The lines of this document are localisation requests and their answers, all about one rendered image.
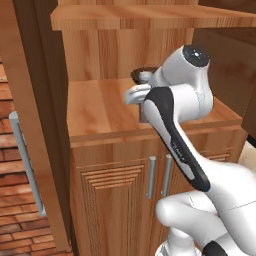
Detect wooden cabinet carcass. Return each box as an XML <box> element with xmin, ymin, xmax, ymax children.
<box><xmin>49</xmin><ymin>0</ymin><xmax>249</xmax><ymax>256</ymax></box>

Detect short grey cupboard handle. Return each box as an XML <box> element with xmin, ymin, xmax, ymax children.
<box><xmin>161</xmin><ymin>153</ymin><xmax>174</xmax><ymax>198</ymax></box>
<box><xmin>146</xmin><ymin>156</ymin><xmax>157</xmax><ymax>200</ymax></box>

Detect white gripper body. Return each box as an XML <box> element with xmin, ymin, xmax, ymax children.
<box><xmin>124</xmin><ymin>83</ymin><xmax>153</xmax><ymax>106</ymax></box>

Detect wooden cabinet shelf board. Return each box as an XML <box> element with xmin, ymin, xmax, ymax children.
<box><xmin>49</xmin><ymin>4</ymin><xmax>256</xmax><ymax>32</ymax></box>

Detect ribbed wooden cupboard door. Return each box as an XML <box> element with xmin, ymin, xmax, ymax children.
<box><xmin>74</xmin><ymin>156</ymin><xmax>158</xmax><ymax>256</ymax></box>
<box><xmin>149</xmin><ymin>150</ymin><xmax>235</xmax><ymax>256</ymax></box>

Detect tall wooden cabinet door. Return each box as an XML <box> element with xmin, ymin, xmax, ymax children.
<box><xmin>12</xmin><ymin>0</ymin><xmax>74</xmax><ymax>252</ymax></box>

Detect long grey door handle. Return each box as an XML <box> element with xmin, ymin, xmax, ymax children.
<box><xmin>8</xmin><ymin>111</ymin><xmax>47</xmax><ymax>218</ymax></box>

